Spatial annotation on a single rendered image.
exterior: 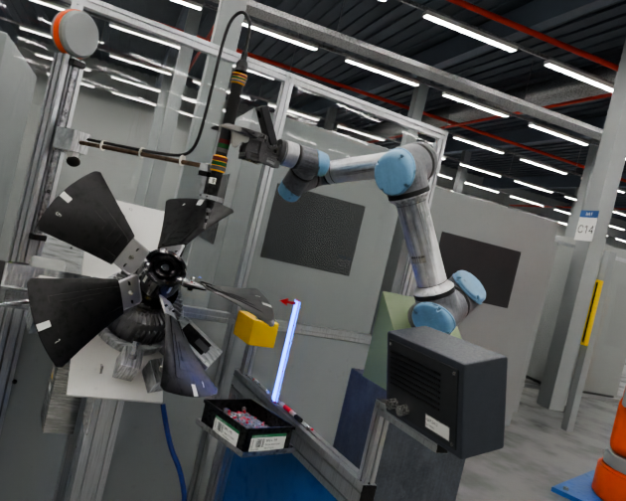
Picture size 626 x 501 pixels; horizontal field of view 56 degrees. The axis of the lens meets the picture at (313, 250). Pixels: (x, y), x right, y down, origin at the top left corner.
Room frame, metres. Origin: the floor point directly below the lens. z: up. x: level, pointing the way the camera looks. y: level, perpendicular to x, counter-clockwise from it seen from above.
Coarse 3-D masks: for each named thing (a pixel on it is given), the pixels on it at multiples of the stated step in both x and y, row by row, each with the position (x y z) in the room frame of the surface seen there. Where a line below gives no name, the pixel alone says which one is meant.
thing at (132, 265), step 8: (128, 248) 1.64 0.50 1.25; (136, 248) 1.64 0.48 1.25; (144, 248) 1.64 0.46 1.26; (120, 256) 1.64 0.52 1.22; (128, 256) 1.64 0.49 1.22; (136, 256) 1.64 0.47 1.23; (144, 256) 1.64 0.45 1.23; (120, 264) 1.64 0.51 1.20; (128, 264) 1.65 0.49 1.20; (136, 264) 1.65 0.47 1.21; (128, 272) 1.65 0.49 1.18
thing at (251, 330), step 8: (240, 312) 2.14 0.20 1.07; (248, 312) 2.17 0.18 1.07; (240, 320) 2.13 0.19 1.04; (248, 320) 2.06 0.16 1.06; (256, 320) 2.04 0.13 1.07; (240, 328) 2.11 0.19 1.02; (248, 328) 2.05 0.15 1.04; (256, 328) 2.04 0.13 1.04; (264, 328) 2.05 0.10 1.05; (272, 328) 2.07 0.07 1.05; (240, 336) 2.10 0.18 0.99; (248, 336) 2.04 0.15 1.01; (256, 336) 2.04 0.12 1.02; (264, 336) 2.05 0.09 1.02; (272, 336) 2.07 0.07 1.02; (248, 344) 2.03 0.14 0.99; (256, 344) 2.04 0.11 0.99; (264, 344) 2.06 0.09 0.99; (272, 344) 2.07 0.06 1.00
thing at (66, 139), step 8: (56, 128) 1.97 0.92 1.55; (64, 128) 1.95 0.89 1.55; (56, 136) 1.96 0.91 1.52; (64, 136) 1.95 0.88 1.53; (72, 136) 1.93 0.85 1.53; (80, 136) 1.95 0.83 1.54; (88, 136) 1.98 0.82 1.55; (56, 144) 1.96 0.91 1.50; (64, 144) 1.94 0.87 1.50; (72, 144) 1.93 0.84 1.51; (64, 152) 2.02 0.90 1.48; (80, 152) 1.97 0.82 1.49
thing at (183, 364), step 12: (168, 324) 1.54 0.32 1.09; (180, 324) 1.62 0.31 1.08; (168, 336) 1.51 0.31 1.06; (180, 336) 1.57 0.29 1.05; (168, 348) 1.49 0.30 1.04; (180, 348) 1.53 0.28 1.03; (168, 360) 1.47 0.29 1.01; (180, 360) 1.51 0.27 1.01; (192, 360) 1.58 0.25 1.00; (168, 372) 1.45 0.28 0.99; (180, 372) 1.48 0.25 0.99; (192, 372) 1.54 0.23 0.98; (204, 372) 1.61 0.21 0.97; (168, 384) 1.43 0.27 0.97; (180, 384) 1.46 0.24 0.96; (192, 384) 1.51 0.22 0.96; (192, 396) 1.48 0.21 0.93; (204, 396) 1.53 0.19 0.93
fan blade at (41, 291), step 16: (32, 288) 1.39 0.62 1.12; (48, 288) 1.42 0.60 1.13; (64, 288) 1.44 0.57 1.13; (80, 288) 1.47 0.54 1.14; (96, 288) 1.50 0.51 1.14; (112, 288) 1.53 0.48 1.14; (32, 304) 1.39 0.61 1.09; (48, 304) 1.41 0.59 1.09; (64, 304) 1.44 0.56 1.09; (80, 304) 1.47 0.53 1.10; (96, 304) 1.50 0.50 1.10; (112, 304) 1.54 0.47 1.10; (64, 320) 1.44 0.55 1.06; (80, 320) 1.47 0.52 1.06; (96, 320) 1.51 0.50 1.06; (112, 320) 1.55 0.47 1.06; (48, 336) 1.41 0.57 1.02; (64, 336) 1.44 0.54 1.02; (80, 336) 1.48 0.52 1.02; (48, 352) 1.41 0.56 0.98; (64, 352) 1.44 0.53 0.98
